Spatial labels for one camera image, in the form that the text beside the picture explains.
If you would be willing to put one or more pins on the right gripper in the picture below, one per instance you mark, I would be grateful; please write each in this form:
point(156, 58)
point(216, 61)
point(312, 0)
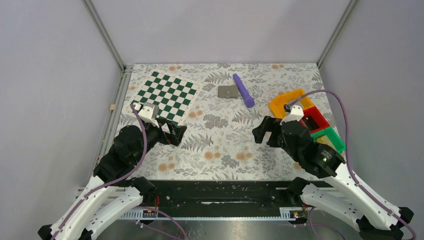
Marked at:
point(269, 124)

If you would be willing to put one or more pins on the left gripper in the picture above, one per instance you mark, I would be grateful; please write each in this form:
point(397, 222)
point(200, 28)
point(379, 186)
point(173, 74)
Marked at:
point(175, 135)

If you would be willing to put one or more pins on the grey card holder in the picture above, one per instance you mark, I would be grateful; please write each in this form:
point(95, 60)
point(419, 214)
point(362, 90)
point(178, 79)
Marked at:
point(227, 91)

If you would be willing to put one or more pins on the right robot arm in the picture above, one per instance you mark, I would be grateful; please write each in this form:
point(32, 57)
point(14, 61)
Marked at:
point(363, 209)

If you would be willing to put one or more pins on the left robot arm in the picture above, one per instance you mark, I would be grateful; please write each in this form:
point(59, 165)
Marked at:
point(110, 192)

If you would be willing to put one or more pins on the yellow bin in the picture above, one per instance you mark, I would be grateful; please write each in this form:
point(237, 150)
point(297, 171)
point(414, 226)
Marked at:
point(276, 106)

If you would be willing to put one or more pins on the purple cylinder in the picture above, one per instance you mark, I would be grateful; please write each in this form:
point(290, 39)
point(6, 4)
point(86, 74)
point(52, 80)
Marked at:
point(247, 98)

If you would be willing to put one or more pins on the green white chessboard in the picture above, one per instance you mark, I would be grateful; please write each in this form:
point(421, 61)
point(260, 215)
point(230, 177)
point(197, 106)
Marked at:
point(174, 95)

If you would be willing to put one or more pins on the floral table mat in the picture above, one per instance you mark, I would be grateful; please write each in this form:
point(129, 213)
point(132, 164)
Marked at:
point(218, 143)

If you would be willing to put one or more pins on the red bin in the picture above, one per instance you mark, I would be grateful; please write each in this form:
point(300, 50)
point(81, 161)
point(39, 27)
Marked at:
point(314, 120)

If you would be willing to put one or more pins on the green bin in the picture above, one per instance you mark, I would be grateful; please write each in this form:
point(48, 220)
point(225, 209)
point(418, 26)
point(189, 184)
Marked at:
point(329, 137)

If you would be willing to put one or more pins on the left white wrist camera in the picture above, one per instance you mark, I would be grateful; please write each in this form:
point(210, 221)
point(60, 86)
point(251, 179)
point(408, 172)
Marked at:
point(148, 113)

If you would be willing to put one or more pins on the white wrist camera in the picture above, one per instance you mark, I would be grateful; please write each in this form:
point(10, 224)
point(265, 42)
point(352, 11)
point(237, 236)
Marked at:
point(293, 113)
point(148, 113)

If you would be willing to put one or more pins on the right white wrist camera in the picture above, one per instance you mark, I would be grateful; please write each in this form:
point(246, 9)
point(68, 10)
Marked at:
point(293, 113)

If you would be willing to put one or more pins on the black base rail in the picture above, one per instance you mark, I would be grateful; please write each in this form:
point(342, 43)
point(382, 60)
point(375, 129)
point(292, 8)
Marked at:
point(214, 200)

